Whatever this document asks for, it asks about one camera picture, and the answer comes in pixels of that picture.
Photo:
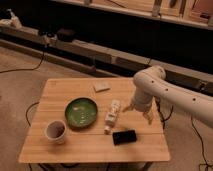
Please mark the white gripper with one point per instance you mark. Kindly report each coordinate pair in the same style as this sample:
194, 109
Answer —
141, 101

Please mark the white sponge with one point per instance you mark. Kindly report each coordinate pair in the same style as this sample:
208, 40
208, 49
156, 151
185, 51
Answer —
101, 86

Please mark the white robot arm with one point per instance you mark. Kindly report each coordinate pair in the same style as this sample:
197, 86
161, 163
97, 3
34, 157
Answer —
150, 83

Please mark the green ceramic bowl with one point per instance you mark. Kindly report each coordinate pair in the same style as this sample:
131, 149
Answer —
81, 112

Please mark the black smartphone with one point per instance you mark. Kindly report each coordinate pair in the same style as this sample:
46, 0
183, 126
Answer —
124, 137

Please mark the wooden table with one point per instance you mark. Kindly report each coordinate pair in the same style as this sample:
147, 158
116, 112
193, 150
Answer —
91, 144

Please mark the white paper cup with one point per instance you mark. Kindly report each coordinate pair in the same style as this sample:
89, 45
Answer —
55, 132

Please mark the black power adapter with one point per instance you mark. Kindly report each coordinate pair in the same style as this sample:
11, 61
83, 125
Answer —
66, 35

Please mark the wooden shelf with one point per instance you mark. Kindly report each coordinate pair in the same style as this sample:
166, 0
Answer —
181, 13

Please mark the white spray bottle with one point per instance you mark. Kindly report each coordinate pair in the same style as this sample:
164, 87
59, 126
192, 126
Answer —
13, 21

